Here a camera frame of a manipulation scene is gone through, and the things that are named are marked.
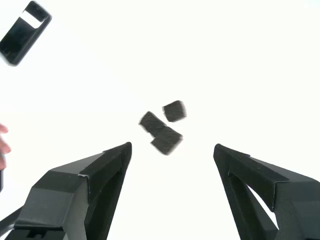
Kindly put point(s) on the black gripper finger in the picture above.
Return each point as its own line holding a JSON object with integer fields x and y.
{"x": 295, "y": 200}
{"x": 67, "y": 195}

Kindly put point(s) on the black foam cube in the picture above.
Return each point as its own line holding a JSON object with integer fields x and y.
{"x": 151, "y": 123}
{"x": 175, "y": 111}
{"x": 166, "y": 142}

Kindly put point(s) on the person's hand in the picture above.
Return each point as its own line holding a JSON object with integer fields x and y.
{"x": 3, "y": 145}

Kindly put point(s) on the black rectangular device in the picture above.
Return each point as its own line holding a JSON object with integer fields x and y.
{"x": 20, "y": 42}

